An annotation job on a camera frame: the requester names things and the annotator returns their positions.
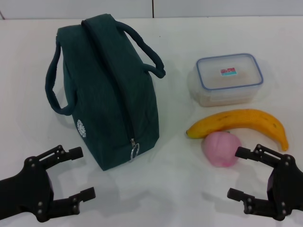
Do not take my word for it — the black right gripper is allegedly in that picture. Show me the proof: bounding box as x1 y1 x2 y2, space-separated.
226 144 303 222

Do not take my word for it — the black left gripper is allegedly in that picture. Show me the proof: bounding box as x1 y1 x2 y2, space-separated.
0 145 97 223

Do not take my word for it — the pink peach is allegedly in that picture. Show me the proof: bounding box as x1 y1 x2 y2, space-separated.
201 131 242 168

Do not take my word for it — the yellow banana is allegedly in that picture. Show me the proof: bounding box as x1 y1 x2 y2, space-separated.
186 108 289 152

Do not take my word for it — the clear lunch box blue seal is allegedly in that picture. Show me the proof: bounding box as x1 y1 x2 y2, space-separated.
188 53 264 108

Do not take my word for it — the dark green insulated lunch bag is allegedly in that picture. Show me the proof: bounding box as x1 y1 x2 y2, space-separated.
45 13 166 171

